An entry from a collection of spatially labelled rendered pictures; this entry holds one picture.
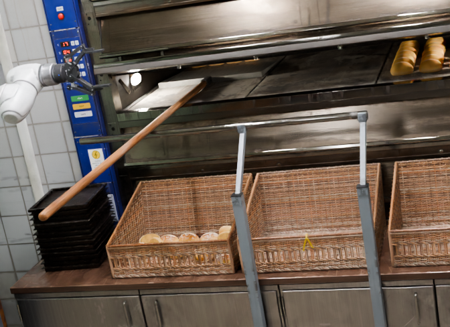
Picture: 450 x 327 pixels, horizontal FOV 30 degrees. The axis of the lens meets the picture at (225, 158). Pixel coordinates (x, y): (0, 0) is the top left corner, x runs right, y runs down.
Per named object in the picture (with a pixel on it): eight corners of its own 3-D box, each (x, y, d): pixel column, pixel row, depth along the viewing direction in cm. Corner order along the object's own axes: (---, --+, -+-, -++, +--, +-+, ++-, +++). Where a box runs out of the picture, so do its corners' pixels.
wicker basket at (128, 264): (150, 234, 402) (138, 180, 395) (263, 228, 385) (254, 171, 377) (110, 279, 358) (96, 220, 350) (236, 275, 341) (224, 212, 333)
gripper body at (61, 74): (59, 61, 331) (80, 58, 328) (63, 82, 334) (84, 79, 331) (50, 65, 324) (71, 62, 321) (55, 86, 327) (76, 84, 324)
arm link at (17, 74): (53, 76, 338) (43, 98, 329) (20, 80, 343) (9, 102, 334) (42, 56, 331) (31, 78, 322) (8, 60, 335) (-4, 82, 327)
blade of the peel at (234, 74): (262, 76, 414) (261, 71, 413) (159, 88, 431) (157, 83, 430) (277, 61, 446) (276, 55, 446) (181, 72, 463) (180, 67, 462)
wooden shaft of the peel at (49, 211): (46, 222, 258) (44, 213, 257) (38, 222, 259) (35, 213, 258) (207, 86, 414) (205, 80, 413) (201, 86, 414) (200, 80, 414)
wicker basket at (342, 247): (264, 228, 384) (255, 171, 377) (389, 220, 368) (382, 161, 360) (240, 275, 340) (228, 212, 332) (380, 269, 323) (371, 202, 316)
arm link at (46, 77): (52, 84, 336) (65, 82, 334) (41, 89, 328) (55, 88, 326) (47, 61, 334) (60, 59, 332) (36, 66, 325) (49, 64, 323)
